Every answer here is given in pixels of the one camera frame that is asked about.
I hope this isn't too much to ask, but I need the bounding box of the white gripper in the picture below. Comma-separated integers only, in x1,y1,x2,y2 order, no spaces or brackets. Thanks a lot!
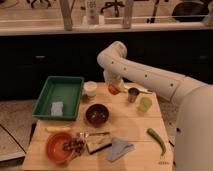
103,70,124,90

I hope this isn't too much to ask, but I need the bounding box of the red apple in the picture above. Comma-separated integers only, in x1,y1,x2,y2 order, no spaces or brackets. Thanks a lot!
108,84,120,95

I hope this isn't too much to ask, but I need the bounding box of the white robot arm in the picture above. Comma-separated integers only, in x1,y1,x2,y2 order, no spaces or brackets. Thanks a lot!
97,41,213,171

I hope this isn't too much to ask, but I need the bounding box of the white paper cup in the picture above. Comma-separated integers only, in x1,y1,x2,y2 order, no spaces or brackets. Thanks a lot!
83,81,97,97

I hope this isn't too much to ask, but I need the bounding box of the metal cup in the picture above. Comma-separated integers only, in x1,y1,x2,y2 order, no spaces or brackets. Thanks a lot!
128,87,139,103

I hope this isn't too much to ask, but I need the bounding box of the light green cup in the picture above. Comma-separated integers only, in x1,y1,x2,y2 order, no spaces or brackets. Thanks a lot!
138,97,152,112

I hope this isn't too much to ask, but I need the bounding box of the dark brown bowl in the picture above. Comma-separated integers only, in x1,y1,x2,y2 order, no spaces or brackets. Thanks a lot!
85,104,109,127

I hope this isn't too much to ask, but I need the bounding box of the green plastic tray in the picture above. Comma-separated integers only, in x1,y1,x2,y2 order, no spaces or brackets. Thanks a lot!
33,76,84,121

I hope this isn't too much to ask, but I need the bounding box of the white sponge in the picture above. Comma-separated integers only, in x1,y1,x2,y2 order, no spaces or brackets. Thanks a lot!
51,102,63,116

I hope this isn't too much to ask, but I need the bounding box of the metal spoon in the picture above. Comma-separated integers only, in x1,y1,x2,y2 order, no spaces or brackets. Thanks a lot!
76,132,110,138

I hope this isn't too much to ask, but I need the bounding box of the wooden block with black edge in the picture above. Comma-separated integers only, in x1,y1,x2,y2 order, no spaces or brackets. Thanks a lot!
86,135,112,154

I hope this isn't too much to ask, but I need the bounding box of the blue-grey cloth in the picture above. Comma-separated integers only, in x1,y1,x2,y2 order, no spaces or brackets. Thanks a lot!
106,138,134,162

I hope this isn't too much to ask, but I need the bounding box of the bunch of dark grapes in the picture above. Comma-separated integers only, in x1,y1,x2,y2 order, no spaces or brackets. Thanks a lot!
63,138,85,154

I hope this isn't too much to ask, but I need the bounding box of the yellow banana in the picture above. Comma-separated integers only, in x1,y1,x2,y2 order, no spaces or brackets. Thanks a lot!
46,127,71,132

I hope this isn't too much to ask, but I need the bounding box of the orange bowl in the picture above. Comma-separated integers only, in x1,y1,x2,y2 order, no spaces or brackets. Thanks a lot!
45,132,74,164

